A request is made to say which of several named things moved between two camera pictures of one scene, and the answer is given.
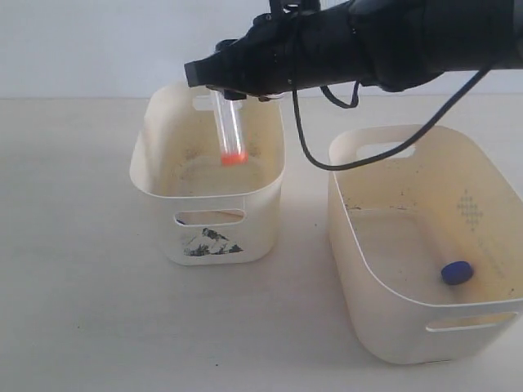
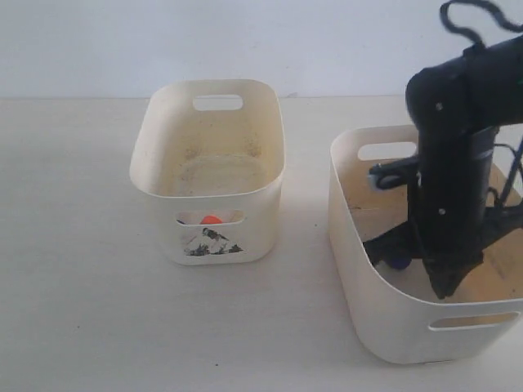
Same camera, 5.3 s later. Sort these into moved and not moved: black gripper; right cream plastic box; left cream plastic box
Moved: black gripper
Not moved: left cream plastic box; right cream plastic box
